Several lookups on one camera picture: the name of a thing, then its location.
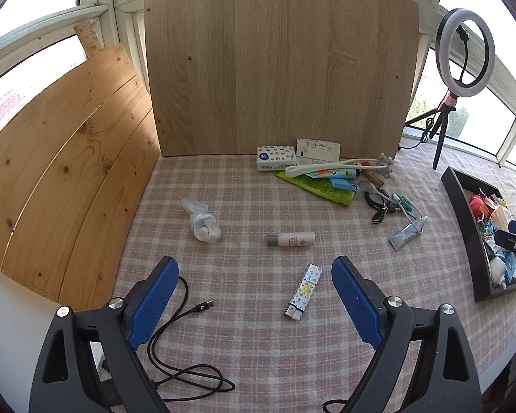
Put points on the pink plaid tablecloth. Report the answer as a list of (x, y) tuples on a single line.
[(241, 202)]

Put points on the green cream tube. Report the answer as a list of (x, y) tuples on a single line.
[(322, 190)]

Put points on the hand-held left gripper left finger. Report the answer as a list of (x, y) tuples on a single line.
[(150, 301)]

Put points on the white window frame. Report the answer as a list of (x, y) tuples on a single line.
[(99, 8)]

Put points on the red packet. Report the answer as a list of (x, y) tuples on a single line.
[(477, 206)]

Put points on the black rectangular tray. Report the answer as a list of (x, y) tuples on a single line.
[(460, 206)]

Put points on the red print paper wrap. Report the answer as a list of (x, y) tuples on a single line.
[(448, 101)]

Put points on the clear plastic bag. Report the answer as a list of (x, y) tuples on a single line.
[(204, 226)]

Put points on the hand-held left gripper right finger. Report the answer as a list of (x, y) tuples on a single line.
[(357, 305)]

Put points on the grey blue squeezed tube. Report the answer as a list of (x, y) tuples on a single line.
[(406, 236)]

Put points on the grey spoon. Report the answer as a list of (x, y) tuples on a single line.
[(365, 186)]

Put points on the light oak wood board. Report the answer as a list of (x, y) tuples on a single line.
[(262, 73)]

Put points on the patterned white lighter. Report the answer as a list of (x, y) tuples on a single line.
[(303, 292)]

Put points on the black tripod stand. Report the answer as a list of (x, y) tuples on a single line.
[(439, 146)]

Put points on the fruit print hand cream tube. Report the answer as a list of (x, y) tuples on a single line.
[(327, 174)]

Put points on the grey knobbed ball toy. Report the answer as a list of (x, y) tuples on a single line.
[(385, 163)]

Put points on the white blue tissue pack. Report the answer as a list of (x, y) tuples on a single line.
[(275, 157)]

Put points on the knotty pine wood board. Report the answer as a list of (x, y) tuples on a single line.
[(69, 159)]

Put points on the torn white paper packet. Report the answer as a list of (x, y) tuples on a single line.
[(318, 148)]

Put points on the pink bottle with grey cap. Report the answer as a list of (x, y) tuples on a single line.
[(294, 239)]

